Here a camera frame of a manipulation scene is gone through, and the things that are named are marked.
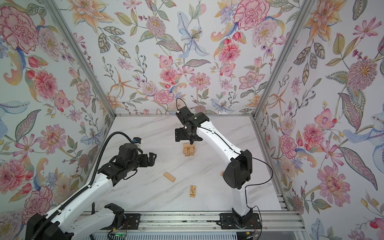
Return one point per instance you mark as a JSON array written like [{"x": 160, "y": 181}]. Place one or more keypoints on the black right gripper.
[{"x": 181, "y": 132}]

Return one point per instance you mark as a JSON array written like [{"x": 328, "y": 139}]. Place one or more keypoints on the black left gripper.
[{"x": 146, "y": 162}]

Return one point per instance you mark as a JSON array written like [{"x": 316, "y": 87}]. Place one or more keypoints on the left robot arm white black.
[{"x": 62, "y": 222}]

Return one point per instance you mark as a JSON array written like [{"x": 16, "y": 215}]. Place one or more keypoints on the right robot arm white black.
[{"x": 239, "y": 166}]

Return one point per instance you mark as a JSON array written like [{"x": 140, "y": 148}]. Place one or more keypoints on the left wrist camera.
[{"x": 137, "y": 141}]

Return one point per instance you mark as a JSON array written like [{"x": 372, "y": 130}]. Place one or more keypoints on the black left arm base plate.
[{"x": 130, "y": 221}]

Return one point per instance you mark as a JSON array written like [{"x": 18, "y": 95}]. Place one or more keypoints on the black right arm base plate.
[{"x": 233, "y": 221}]

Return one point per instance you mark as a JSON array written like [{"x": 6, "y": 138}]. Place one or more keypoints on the aluminium front rail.
[{"x": 272, "y": 221}]

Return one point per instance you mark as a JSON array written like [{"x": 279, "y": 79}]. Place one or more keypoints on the aluminium corner post right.
[{"x": 303, "y": 13}]

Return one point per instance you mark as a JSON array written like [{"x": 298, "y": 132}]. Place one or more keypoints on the aluminium corner post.
[
  {"x": 63, "y": 27},
  {"x": 303, "y": 13}
]

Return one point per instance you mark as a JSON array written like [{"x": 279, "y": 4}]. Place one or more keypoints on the aluminium corner post left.
[{"x": 63, "y": 27}]

